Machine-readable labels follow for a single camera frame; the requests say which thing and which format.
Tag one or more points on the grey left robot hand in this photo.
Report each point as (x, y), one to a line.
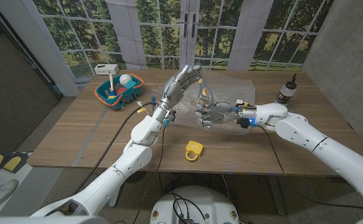
(175, 88)

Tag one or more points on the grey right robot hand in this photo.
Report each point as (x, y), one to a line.
(218, 113)

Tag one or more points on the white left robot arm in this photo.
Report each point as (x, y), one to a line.
(131, 155)

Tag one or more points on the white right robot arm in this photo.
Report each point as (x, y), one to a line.
(305, 133)

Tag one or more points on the clear bubble wrap sheet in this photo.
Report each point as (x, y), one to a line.
(234, 88)

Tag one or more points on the clear dispenser bottle black cap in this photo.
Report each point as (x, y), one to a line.
(286, 92)

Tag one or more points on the teal basket orange rim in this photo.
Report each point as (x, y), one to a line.
(101, 93)

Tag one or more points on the grey tape strip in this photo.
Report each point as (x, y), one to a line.
(87, 140)

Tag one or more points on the yellow padlock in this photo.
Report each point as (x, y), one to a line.
(195, 147)

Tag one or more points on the teal block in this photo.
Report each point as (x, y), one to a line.
(129, 84)

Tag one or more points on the white baseball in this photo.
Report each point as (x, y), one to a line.
(125, 79)

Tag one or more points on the red round toy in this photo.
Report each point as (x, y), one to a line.
(121, 91)

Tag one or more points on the white power box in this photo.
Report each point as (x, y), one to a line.
(106, 69)

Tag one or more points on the printed forest window backdrop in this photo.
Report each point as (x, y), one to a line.
(231, 31)

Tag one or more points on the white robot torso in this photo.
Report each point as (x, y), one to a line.
(206, 199)

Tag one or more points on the black ribbed round object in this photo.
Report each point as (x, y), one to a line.
(139, 176)

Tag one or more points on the grey table leg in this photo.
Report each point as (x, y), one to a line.
(276, 196)

